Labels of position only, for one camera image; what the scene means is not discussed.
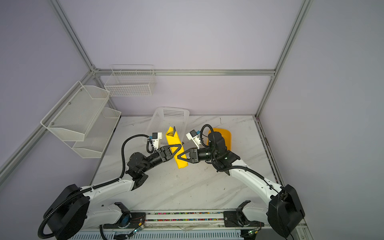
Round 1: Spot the white wire wall basket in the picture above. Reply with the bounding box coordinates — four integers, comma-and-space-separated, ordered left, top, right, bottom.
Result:
104, 65, 156, 97

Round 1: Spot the white mesh upper wall shelf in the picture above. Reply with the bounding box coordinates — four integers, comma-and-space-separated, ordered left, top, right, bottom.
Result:
41, 82, 110, 142

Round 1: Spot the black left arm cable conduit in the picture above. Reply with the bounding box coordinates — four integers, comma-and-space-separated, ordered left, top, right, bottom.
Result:
37, 134, 155, 240

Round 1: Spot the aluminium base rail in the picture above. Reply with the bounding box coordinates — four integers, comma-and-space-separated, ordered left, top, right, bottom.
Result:
72, 210, 282, 240

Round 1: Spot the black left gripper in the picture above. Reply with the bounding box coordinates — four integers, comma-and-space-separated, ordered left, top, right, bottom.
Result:
141, 144, 182, 173

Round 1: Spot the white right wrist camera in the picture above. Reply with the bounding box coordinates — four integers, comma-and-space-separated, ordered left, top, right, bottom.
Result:
186, 130, 202, 149

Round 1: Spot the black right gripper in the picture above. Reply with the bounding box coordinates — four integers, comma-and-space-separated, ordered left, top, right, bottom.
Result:
177, 146, 217, 165

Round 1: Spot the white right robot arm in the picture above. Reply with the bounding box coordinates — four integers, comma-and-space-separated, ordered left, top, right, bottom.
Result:
178, 130, 305, 238

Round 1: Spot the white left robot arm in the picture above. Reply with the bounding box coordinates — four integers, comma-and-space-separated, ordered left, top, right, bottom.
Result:
38, 144, 182, 240

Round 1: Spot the yellow plastic tray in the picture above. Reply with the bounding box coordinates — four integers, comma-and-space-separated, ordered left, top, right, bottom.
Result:
207, 128, 232, 152

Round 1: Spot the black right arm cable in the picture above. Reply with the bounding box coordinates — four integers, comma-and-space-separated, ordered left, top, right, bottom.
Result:
199, 123, 283, 196

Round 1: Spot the white perforated plastic basket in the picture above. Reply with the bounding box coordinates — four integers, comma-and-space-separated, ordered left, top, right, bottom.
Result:
146, 107, 190, 145

